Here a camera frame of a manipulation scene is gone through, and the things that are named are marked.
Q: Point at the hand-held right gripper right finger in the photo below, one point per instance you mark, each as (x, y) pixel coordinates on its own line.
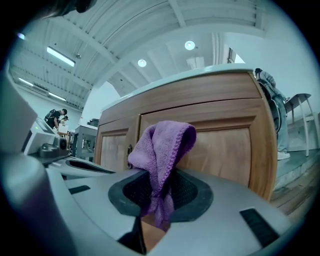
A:
(225, 225)

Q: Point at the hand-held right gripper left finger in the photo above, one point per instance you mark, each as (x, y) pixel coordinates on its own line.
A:
(100, 197)

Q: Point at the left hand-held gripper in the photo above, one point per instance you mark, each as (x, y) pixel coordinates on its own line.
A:
(41, 136)

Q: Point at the wooden cabinet door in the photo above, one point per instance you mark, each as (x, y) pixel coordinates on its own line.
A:
(225, 150)
(112, 150)

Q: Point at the purple cloth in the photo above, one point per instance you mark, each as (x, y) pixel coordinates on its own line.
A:
(165, 150)

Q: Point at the grey metal cabinet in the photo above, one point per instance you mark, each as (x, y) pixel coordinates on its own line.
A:
(82, 140)

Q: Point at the brown wooden vanity cabinet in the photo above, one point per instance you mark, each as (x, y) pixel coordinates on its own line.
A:
(200, 87)

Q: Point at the wooden slat platform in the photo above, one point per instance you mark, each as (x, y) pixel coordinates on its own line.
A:
(295, 190)

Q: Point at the tube ceiling light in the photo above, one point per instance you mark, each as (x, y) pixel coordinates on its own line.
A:
(26, 82)
(57, 96)
(60, 56)

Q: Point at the round ceiling light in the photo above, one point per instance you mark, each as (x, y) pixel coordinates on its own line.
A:
(189, 45)
(141, 63)

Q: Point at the white table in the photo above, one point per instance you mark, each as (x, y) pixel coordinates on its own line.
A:
(301, 96)

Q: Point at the ceiling air vent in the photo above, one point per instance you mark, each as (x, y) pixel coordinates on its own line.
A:
(196, 62)

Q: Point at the grey gripper camera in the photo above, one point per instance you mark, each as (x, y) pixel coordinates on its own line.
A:
(58, 146)

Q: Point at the glass window wall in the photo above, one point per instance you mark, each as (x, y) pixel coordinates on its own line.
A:
(232, 56)

